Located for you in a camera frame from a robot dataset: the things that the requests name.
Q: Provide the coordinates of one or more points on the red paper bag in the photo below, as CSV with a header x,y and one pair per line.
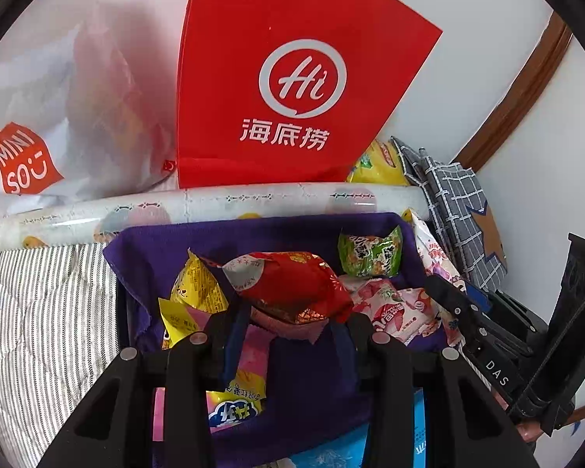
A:
x,y
297,19

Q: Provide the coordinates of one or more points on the red snack packet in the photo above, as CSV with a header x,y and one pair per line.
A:
x,y
287,282

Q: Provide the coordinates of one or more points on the green snack packet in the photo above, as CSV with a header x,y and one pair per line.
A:
x,y
370,253

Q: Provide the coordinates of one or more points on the yellow snack packet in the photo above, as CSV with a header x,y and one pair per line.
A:
x,y
195,287

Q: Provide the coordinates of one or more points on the grey checkered folded cloth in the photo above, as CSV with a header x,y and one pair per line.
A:
x,y
448,190

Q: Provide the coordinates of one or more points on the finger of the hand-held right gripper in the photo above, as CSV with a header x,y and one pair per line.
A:
x,y
480,300
460,312

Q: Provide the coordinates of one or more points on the blue tissue pack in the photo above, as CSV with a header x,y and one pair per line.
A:
x,y
331,453

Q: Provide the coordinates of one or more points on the yellow snack bag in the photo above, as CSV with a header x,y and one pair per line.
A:
x,y
375,168

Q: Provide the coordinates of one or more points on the white plastic shopping bag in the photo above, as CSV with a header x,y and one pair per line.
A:
x,y
29,165

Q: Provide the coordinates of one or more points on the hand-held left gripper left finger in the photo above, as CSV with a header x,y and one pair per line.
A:
x,y
235,351

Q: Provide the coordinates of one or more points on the panda print snack packet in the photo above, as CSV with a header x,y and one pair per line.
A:
x,y
434,258

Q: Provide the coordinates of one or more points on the brown wooden door frame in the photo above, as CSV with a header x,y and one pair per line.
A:
x,y
516,92

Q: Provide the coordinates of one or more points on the patterned paper roll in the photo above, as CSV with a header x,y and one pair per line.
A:
x,y
224,200

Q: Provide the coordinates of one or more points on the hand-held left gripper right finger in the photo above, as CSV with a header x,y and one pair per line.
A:
x,y
343,356

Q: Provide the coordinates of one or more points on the purple fabric box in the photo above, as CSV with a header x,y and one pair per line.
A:
x,y
312,399

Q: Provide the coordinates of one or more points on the pink white snack packet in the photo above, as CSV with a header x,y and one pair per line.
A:
x,y
390,312

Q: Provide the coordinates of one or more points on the pink cone snack packet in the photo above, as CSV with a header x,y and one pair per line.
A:
x,y
251,356

